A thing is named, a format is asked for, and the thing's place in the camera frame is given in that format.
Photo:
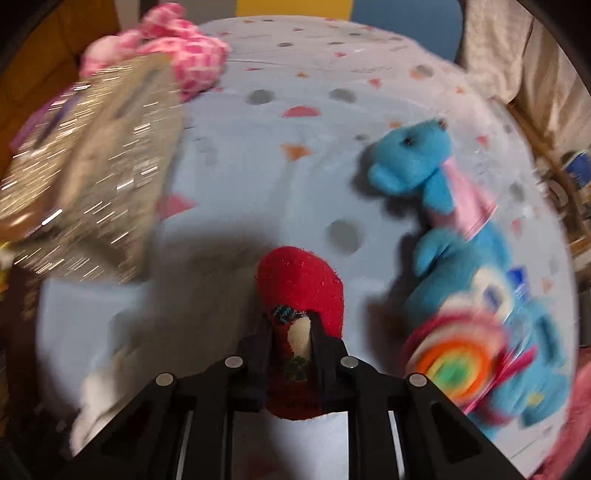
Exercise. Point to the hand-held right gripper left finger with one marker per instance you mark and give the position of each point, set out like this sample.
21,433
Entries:
249,369

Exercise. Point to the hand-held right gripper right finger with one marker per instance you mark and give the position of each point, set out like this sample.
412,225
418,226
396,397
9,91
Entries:
332,374

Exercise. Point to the red plush toy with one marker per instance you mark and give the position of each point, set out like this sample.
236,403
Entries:
300,281

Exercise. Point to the blue plush toy with lollipop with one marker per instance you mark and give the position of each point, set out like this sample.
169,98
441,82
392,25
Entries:
455,369

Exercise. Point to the white bunny plush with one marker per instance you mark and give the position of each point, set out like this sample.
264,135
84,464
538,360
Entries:
106,410

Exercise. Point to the small blue teddy bear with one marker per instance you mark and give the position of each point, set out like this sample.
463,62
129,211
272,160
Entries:
411,157

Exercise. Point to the patterned light blue tablecloth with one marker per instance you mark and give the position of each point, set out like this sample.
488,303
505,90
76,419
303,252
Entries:
277,161

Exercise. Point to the pink spotted plush toy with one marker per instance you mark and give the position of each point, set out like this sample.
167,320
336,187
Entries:
184,55

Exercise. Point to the cream ship print curtain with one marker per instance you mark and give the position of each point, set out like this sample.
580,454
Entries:
508,55

